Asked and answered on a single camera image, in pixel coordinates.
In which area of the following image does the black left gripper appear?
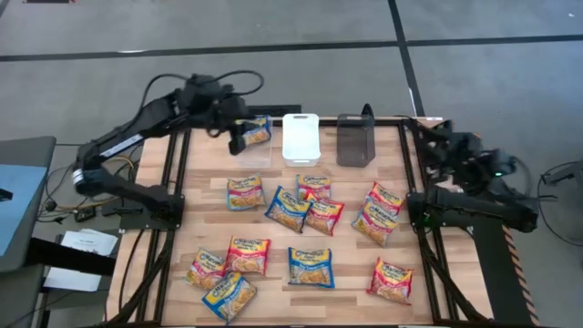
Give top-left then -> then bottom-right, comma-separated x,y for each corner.
202,88 -> 251,156

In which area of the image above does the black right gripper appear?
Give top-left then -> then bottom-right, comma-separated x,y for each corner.
425,121 -> 486,181

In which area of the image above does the blue Maruchan soy sauce pack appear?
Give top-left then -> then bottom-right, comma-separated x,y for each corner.
240,114 -> 273,147
201,272 -> 258,325
263,185 -> 313,234
286,246 -> 336,290

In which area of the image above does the light-blue-edged Maruchan beef pack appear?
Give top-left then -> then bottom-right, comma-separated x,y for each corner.
294,174 -> 332,204
184,248 -> 228,292
225,173 -> 268,211
351,200 -> 401,247

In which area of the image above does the red Maruchan beef pack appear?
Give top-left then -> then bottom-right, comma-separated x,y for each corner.
366,256 -> 414,306
366,181 -> 405,215
303,193 -> 346,237
225,235 -> 272,276

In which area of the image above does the clear plastic bin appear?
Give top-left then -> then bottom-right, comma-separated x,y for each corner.
230,113 -> 273,169

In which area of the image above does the white plastic bin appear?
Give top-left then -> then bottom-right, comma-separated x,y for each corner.
281,112 -> 322,169

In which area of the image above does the dark grey plastic bin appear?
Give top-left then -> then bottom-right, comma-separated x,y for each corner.
335,113 -> 377,169

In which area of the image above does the black hazard-striped floor platform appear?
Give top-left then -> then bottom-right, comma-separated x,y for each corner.
447,131 -> 541,327

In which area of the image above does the white paper sheet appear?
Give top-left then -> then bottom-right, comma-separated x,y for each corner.
60,229 -> 118,257
43,266 -> 104,292

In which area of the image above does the black beam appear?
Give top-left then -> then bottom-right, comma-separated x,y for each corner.
26,237 -> 118,277

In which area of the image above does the grey side table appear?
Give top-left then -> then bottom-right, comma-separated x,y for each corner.
0,135 -> 57,274

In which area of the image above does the blue board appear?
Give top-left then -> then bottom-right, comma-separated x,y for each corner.
0,164 -> 49,257

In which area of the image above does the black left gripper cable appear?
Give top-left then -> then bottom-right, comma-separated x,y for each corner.
139,69 -> 265,110

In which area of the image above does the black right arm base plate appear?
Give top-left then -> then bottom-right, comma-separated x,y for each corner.
406,193 -> 475,231

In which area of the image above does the black metal table frame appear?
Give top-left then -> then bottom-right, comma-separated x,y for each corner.
134,117 -> 459,327

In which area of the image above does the thin black floor cable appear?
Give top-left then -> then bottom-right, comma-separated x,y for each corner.
536,161 -> 583,250

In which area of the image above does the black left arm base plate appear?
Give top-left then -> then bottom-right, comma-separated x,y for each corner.
118,195 -> 186,231

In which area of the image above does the black braided cable bundle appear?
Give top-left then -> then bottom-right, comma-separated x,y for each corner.
416,227 -> 491,325
107,227 -> 177,327

